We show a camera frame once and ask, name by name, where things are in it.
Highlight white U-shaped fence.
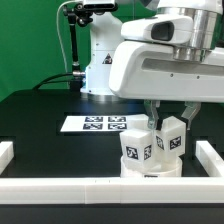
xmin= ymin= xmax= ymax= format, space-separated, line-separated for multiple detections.
xmin=0 ymin=142 xmax=224 ymax=204

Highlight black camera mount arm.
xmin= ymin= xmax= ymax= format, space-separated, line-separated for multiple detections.
xmin=63 ymin=3 xmax=93 ymax=92

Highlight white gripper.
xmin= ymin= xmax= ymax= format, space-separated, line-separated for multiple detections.
xmin=109 ymin=14 xmax=224 ymax=130

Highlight black cables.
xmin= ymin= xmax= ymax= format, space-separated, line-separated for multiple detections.
xmin=32 ymin=72 xmax=75 ymax=90

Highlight white cable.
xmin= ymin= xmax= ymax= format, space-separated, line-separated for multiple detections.
xmin=55 ymin=0 xmax=78 ymax=74

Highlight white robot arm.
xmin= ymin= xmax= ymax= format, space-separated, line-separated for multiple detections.
xmin=83 ymin=0 xmax=224 ymax=129

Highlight white camera on mount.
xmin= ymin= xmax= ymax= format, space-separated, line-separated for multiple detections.
xmin=83 ymin=0 xmax=116 ymax=10

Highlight white fiducial marker sheet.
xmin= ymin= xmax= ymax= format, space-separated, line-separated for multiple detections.
xmin=61 ymin=115 xmax=130 ymax=132

